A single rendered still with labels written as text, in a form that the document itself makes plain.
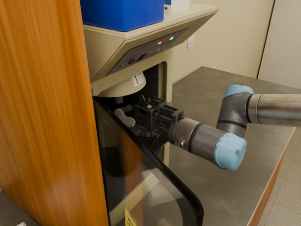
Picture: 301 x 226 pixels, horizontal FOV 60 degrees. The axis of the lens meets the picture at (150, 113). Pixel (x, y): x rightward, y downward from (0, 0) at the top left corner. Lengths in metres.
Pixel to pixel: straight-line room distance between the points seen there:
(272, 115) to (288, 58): 2.93
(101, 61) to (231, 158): 0.32
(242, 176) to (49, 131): 0.71
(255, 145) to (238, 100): 0.49
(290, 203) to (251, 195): 1.41
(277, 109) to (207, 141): 0.18
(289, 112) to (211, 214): 0.39
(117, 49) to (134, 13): 0.06
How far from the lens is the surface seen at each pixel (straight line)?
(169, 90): 0.76
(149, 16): 0.43
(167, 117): 0.64
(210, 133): 0.59
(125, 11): 0.39
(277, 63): 3.61
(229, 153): 0.57
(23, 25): 0.42
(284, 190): 2.43
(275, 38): 3.55
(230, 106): 0.70
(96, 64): 0.44
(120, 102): 0.73
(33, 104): 0.49
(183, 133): 0.60
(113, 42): 0.40
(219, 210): 0.88
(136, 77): 0.65
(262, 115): 0.67
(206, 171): 0.98
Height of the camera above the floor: 1.60
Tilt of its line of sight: 31 degrees down
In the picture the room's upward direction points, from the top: straight up
